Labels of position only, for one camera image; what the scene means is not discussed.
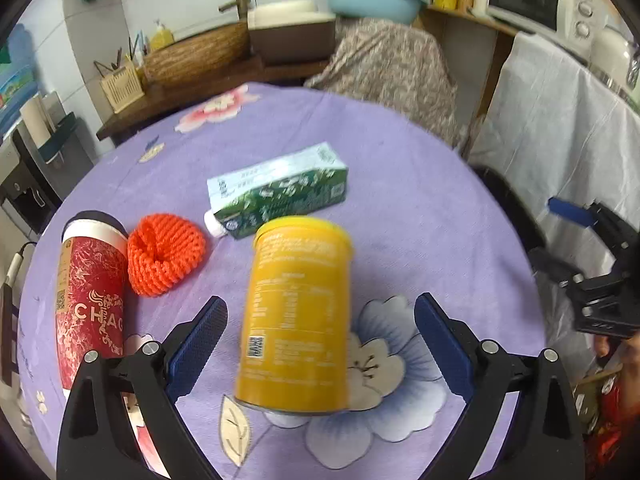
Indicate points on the yellow cylindrical can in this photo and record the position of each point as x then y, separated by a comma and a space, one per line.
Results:
295, 310

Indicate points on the dark wooden counter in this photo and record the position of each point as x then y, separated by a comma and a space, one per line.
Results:
150, 105

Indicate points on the paisley patterned cloth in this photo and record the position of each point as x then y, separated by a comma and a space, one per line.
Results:
390, 70

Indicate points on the yellow soap bottle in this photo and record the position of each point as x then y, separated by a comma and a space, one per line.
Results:
162, 39

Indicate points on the grey water dispenser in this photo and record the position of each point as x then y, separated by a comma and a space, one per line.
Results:
30, 195

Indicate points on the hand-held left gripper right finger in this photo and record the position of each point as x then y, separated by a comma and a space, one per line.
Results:
442, 345

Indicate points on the white electric kettle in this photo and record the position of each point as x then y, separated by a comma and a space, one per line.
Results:
610, 55

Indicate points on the person's right hand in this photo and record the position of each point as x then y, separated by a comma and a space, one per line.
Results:
631, 355

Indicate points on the brown box with white lid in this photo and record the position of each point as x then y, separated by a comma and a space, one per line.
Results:
290, 35

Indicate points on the green and white drink carton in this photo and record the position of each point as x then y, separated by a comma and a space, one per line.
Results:
280, 195

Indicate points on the bamboo faucet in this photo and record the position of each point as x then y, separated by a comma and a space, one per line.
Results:
240, 5

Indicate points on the wooden desk organizer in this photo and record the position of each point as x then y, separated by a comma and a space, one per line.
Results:
120, 90

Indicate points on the colourful wall poster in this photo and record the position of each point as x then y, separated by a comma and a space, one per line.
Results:
15, 90

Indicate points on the white cloth cover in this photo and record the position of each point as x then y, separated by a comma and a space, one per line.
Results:
550, 125

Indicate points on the wooden shelf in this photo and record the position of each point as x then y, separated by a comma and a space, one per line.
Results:
475, 19

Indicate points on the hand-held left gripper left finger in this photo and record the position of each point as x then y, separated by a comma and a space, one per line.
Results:
197, 345

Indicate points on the red patterned clothing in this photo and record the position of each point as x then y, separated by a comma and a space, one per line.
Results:
615, 420

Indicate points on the red paper cup black lid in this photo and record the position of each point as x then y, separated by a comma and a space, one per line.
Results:
85, 290

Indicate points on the purple floral tablecloth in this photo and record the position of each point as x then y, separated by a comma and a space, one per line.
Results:
400, 210

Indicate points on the woven basket sink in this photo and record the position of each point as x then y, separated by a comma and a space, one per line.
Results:
200, 57

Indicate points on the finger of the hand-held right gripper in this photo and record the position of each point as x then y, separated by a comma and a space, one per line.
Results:
570, 210

